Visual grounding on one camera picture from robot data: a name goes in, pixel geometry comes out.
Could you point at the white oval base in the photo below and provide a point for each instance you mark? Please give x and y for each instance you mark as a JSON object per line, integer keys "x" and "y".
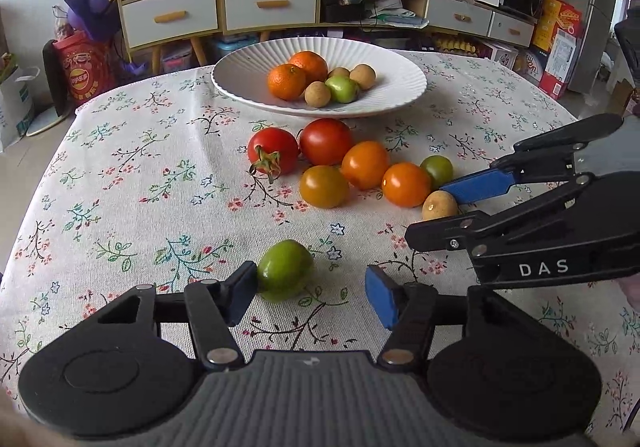
{"x": 45, "y": 124}

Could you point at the large green jujube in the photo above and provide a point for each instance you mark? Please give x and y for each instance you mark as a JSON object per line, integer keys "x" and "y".
{"x": 287, "y": 269}

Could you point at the small green-orange tomato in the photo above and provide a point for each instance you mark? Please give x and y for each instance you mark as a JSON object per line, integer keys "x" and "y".
{"x": 437, "y": 169}

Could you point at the yellow egg tray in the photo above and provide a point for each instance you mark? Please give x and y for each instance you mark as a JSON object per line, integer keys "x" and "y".
{"x": 455, "y": 46}

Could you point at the grey refrigerator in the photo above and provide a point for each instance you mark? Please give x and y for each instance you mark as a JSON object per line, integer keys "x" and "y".
{"x": 597, "y": 27}

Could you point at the white ribbed plate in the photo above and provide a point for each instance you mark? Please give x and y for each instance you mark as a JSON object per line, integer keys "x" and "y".
{"x": 400, "y": 77}

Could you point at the orange tomato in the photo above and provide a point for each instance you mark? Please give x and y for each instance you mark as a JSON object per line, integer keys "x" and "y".
{"x": 365, "y": 165}
{"x": 406, "y": 184}

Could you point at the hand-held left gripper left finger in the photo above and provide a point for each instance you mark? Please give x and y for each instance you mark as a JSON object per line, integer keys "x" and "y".
{"x": 242, "y": 292}

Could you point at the smooth red tomato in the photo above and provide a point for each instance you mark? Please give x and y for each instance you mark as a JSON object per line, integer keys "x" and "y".
{"x": 326, "y": 142}

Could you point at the clear storage box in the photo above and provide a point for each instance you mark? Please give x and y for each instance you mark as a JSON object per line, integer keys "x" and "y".
{"x": 175, "y": 59}

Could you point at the small orange mandarin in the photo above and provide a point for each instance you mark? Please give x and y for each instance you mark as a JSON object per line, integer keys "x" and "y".
{"x": 286, "y": 82}

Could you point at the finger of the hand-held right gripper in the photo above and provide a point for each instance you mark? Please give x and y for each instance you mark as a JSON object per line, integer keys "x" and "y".
{"x": 475, "y": 187}
{"x": 450, "y": 233}

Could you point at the yellow-orange tomato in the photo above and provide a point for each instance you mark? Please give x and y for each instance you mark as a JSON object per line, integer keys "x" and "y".
{"x": 324, "y": 187}

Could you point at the black flat panel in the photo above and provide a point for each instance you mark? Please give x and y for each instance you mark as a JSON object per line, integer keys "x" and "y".
{"x": 52, "y": 77}

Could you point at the floral tablecloth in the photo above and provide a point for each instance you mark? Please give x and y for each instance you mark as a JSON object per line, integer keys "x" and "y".
{"x": 150, "y": 187}

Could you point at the small green jujube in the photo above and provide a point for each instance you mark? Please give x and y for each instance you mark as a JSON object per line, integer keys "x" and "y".
{"x": 342, "y": 89}

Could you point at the orange carton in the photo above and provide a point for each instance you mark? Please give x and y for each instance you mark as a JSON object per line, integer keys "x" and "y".
{"x": 555, "y": 22}

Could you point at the large orange mandarin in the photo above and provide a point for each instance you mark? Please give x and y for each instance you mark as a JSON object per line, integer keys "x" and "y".
{"x": 311, "y": 63}

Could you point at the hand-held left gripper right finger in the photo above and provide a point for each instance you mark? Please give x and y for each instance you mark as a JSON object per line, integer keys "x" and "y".
{"x": 380, "y": 294}

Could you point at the white paper bag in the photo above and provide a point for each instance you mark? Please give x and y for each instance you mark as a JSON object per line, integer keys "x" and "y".
{"x": 15, "y": 107}

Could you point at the clear box with blue lid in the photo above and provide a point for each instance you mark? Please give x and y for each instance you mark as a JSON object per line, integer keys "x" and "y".
{"x": 225, "y": 47}

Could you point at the red tomato with green calyx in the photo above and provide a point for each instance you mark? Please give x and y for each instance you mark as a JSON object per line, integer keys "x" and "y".
{"x": 272, "y": 149}

